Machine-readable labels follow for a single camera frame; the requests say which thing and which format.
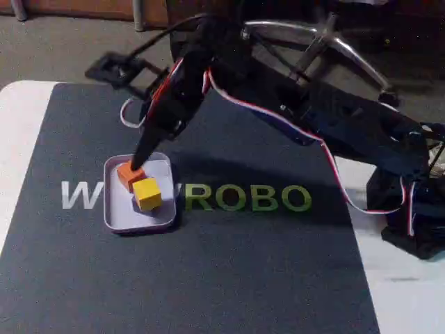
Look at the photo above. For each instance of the white shallow rectangular tray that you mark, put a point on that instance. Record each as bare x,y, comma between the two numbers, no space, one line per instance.
118,215

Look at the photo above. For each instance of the grey metal leg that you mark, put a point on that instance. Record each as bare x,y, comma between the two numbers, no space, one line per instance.
19,8
139,15

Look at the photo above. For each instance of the black camera mount frame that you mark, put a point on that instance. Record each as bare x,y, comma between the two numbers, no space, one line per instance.
111,71

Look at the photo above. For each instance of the brown wooden board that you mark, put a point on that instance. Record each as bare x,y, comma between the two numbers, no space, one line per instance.
76,7

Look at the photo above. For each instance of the chrome office chair base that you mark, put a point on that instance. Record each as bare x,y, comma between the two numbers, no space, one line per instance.
285,29

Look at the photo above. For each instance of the orange wooden cube block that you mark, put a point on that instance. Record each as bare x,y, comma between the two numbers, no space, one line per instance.
125,177

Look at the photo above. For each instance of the dark mat with printed letters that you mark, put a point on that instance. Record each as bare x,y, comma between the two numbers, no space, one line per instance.
174,271

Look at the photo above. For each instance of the yellow wooden cube block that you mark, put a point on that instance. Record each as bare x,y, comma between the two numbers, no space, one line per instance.
147,195

